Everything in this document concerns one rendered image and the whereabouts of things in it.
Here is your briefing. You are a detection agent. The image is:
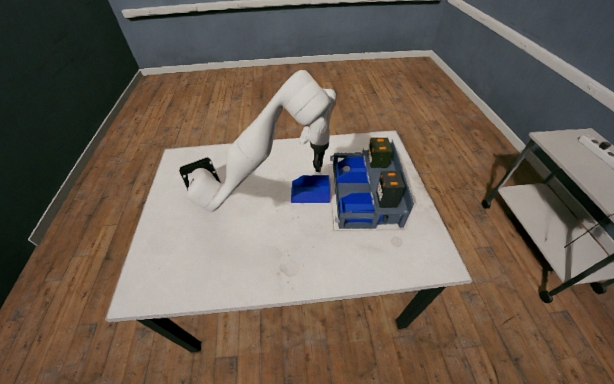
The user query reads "dark green tool case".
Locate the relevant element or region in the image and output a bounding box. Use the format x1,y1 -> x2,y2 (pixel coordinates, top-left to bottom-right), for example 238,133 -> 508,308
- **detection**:
367,137 -> 393,168

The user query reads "grey metal shelf rack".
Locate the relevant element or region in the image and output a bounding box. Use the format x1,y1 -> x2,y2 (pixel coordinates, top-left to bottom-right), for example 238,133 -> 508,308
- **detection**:
330,140 -> 414,229

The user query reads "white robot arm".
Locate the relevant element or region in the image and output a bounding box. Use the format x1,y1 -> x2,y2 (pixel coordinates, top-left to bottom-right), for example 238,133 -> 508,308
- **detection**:
187,70 -> 336,212

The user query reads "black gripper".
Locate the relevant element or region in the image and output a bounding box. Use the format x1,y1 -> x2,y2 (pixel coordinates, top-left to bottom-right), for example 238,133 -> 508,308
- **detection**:
310,141 -> 329,172

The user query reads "black tool case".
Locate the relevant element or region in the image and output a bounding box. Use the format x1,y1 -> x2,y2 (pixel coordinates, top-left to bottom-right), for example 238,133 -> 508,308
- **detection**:
376,171 -> 405,208

